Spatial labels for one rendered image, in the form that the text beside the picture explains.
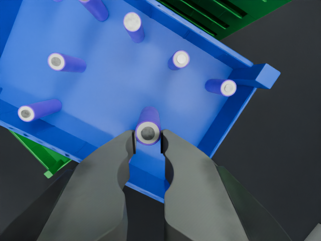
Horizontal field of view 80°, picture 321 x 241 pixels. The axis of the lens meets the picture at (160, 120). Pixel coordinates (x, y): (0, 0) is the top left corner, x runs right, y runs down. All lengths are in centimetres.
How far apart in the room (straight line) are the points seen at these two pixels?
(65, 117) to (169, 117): 15
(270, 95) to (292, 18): 22
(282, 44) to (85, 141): 61
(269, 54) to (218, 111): 43
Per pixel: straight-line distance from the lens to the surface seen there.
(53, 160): 71
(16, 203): 87
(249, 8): 39
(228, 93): 22
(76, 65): 25
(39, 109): 26
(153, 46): 27
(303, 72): 75
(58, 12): 31
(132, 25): 21
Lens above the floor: 59
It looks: 77 degrees down
